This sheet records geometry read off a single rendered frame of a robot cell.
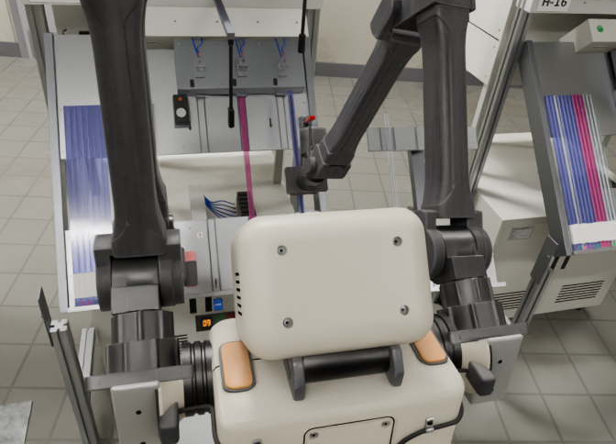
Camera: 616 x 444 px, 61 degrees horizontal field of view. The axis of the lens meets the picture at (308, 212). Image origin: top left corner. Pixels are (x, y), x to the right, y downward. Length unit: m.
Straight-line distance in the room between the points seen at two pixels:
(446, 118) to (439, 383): 0.37
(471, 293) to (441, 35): 0.36
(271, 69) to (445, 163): 0.81
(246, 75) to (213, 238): 0.44
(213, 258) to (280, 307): 0.90
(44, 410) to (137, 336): 1.55
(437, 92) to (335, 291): 0.37
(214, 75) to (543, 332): 1.84
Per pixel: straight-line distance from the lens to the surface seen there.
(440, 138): 0.78
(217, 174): 2.06
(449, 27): 0.82
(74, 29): 1.74
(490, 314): 0.74
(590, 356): 2.63
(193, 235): 1.42
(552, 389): 2.42
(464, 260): 0.75
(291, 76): 1.49
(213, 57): 1.48
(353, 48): 4.72
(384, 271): 0.56
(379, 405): 0.60
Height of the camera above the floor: 1.71
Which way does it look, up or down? 36 degrees down
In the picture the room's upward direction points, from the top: 6 degrees clockwise
